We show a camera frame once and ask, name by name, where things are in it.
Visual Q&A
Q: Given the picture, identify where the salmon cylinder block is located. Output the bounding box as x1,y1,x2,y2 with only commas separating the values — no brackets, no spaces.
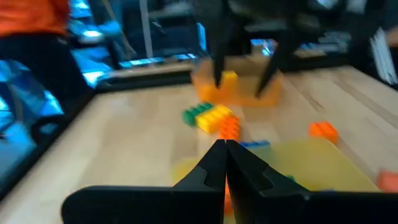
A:
376,169,398,193

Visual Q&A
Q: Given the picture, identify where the yellow translucent plastic bin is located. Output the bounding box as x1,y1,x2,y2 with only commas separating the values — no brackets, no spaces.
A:
170,136,382,194

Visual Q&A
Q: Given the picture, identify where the yellow two-by-four brick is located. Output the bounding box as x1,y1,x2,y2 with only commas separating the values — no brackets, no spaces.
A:
195,105,234,134

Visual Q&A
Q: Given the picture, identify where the orange translucent plastic bin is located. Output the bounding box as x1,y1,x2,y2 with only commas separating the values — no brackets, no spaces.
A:
191,58,282,108

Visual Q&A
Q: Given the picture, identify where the person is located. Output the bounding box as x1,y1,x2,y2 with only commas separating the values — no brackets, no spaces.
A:
0,0,91,103

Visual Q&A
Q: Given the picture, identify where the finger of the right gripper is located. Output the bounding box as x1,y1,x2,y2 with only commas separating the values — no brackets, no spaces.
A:
212,27,229,89
254,33,295,98

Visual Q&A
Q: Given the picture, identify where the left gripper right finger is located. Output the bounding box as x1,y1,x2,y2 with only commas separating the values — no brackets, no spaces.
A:
226,139,398,224

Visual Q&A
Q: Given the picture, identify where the orange-red two-by-two brick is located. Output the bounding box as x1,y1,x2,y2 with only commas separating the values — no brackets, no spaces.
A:
308,121,340,144

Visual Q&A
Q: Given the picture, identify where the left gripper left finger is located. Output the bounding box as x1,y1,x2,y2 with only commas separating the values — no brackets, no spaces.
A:
61,139,227,224

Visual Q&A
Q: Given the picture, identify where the yellow two-by-two brick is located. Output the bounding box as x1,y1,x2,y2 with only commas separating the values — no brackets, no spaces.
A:
220,70,239,91

